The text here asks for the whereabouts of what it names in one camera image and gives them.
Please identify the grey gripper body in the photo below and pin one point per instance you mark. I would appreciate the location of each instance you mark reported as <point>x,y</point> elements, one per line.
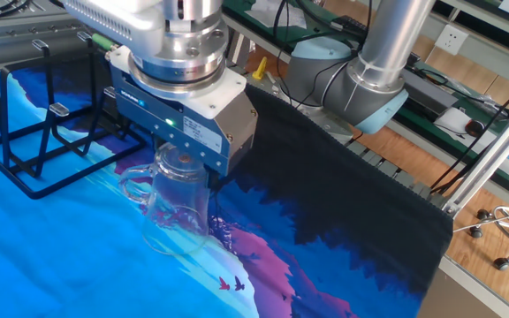
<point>184,132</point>

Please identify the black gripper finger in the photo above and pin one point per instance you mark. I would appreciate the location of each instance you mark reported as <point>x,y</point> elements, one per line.
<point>161,145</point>
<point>214,181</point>

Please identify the clear glass cup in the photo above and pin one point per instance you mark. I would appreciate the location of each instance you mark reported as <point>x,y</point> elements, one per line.
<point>175,207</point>

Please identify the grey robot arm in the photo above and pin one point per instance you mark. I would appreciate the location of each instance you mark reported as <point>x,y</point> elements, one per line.
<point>369,66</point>

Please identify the black metal cup rack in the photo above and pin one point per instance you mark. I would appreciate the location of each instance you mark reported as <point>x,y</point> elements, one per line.
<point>5,110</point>

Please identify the blue landscape print cloth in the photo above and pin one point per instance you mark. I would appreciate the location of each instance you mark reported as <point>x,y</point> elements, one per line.
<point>192,247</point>

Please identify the yellow plastic object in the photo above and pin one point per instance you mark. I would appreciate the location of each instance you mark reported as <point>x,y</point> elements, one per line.
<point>260,70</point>

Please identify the clear plastic bag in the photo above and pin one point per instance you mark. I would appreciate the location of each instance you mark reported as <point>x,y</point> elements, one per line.
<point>276,13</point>

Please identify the grey metal box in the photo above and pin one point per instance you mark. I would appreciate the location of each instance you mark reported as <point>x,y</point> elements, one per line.
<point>427,95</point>

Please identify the white paper sheet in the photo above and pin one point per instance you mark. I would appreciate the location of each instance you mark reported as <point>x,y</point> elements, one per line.
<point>453,121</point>

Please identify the black computer mouse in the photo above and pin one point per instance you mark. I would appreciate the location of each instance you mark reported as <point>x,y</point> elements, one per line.
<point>475,128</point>

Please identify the aluminium frame beam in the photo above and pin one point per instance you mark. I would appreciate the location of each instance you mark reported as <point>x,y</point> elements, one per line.
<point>488,159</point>

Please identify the white wall socket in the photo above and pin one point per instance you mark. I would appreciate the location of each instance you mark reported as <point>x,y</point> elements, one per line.
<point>451,40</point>

